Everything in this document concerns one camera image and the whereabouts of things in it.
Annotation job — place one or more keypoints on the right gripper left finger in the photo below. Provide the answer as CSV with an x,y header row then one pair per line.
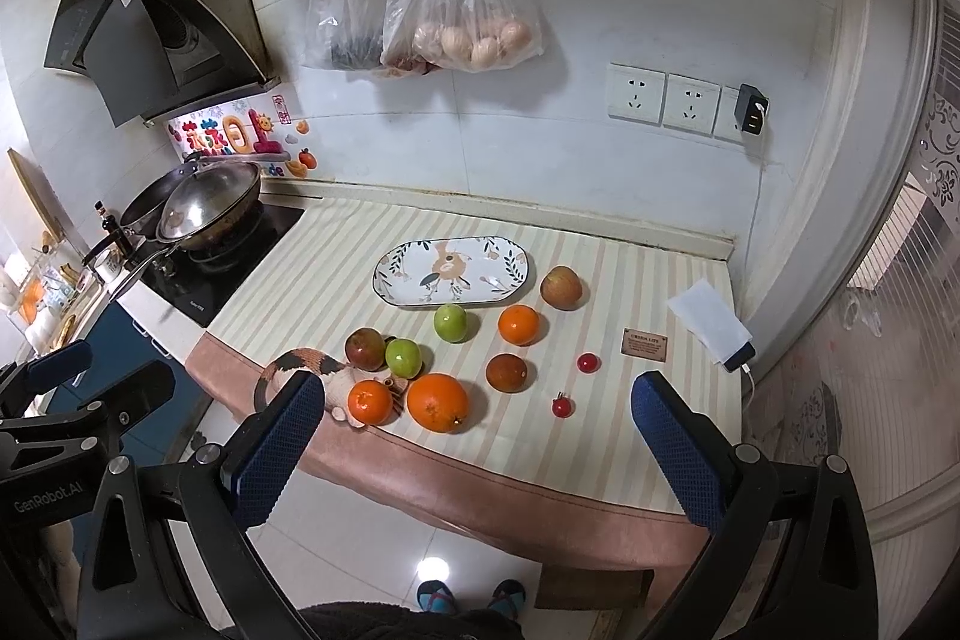
x,y
266,449

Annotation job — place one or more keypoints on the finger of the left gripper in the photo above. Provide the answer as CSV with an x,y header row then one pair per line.
x,y
126,402
23,382

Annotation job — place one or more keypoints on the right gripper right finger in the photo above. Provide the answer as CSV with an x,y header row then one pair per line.
x,y
694,456

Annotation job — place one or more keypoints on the small mandarin orange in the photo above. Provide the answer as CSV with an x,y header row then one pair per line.
x,y
370,402

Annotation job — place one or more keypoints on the cherry tomato with stem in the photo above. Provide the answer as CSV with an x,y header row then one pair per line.
x,y
562,406

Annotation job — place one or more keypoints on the round cherry tomato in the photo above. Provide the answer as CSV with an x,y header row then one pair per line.
x,y
589,363

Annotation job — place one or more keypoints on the dark red apple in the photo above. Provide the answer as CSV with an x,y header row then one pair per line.
x,y
365,349

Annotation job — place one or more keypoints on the green apple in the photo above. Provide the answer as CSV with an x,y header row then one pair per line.
x,y
403,357
450,323

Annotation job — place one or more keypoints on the large orange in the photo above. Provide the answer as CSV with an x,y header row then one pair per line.
x,y
438,402

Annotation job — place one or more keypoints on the dark brownish orange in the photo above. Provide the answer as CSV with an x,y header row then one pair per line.
x,y
507,373

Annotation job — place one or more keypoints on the red yellow apple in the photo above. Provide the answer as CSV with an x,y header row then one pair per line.
x,y
562,288

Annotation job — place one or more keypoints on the medium orange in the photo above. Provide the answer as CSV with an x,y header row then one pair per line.
x,y
519,325

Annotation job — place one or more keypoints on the blue kitchen cabinet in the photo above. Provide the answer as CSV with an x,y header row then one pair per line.
x,y
120,345

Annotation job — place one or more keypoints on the brown label card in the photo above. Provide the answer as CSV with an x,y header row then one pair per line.
x,y
645,345

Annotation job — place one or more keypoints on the black gas stove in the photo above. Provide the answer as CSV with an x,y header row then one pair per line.
x,y
198,283

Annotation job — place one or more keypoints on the dark sauce bottle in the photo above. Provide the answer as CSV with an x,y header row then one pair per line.
x,y
112,227

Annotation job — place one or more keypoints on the blue slipper left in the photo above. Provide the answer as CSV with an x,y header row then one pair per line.
x,y
434,597

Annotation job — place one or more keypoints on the blue slipper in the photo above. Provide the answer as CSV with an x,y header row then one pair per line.
x,y
434,597
508,599

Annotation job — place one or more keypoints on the steel wok with lid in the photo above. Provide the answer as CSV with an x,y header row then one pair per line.
x,y
191,206

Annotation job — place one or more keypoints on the blue slipper right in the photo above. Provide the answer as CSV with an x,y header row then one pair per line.
x,y
508,599

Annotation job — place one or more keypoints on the striped cat table mat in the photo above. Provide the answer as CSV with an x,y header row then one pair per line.
x,y
583,491

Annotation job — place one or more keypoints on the floral oval ceramic plate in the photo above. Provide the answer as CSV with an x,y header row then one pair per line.
x,y
483,270

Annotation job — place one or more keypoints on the black charger plug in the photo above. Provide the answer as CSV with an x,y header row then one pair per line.
x,y
751,110

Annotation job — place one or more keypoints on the black range hood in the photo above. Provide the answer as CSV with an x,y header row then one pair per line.
x,y
157,59

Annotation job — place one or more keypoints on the plastic bag with eggs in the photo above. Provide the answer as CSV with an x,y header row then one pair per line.
x,y
472,36

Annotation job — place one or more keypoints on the colourful wall stickers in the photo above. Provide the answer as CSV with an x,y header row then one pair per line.
x,y
267,129

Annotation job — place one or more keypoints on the white wall socket right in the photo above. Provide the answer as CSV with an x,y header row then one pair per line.
x,y
727,127

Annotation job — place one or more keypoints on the white wall socket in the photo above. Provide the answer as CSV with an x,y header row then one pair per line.
x,y
727,127
690,105
634,93

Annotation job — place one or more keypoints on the white wall socket middle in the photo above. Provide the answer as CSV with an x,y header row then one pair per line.
x,y
690,105

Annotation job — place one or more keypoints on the white wall socket left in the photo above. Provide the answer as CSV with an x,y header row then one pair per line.
x,y
634,93

